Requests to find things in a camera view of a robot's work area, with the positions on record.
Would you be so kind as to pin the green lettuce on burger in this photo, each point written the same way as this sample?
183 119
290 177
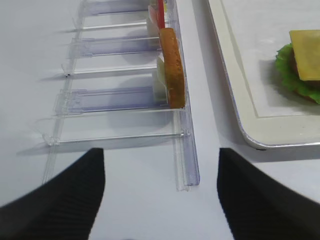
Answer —
288 79

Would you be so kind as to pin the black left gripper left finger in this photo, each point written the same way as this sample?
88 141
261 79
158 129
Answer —
64 208

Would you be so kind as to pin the red tomato slice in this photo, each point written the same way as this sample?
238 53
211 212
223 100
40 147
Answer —
160 14

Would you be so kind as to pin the yellow cheese slice on burger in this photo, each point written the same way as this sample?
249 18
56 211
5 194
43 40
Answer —
306 49

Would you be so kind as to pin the orange bun bottom slice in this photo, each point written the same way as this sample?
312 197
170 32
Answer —
173 68

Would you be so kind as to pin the bottom bun of burger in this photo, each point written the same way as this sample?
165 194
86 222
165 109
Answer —
305 97

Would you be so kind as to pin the cream metal tray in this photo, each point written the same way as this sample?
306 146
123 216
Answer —
250 33

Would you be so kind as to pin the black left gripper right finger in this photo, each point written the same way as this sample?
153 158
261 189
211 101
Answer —
257 207

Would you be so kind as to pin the brown meat patty on burger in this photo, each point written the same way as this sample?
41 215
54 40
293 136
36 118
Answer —
293 65

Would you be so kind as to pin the clear acrylic left rack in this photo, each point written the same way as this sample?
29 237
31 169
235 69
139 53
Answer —
115 94

